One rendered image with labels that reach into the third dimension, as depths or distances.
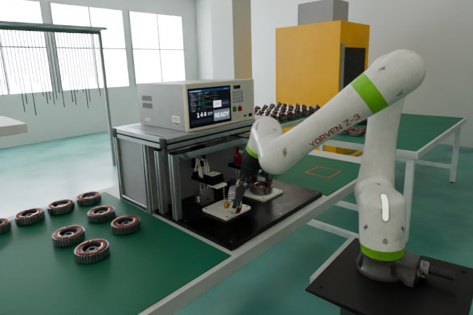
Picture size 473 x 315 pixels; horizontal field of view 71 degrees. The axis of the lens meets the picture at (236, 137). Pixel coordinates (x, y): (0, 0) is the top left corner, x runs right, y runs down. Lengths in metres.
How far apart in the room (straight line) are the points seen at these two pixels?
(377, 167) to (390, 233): 0.23
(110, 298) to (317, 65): 4.44
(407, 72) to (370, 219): 0.42
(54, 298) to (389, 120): 1.13
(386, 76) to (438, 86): 5.46
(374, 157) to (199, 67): 8.64
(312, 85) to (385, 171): 4.01
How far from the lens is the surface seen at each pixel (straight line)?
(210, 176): 1.45
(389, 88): 0.96
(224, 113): 1.55
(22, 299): 1.22
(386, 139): 1.16
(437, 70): 6.41
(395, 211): 1.04
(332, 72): 4.96
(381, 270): 1.11
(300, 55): 5.22
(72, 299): 1.15
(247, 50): 5.64
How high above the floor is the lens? 1.39
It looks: 12 degrees down
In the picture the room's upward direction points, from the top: 2 degrees counter-clockwise
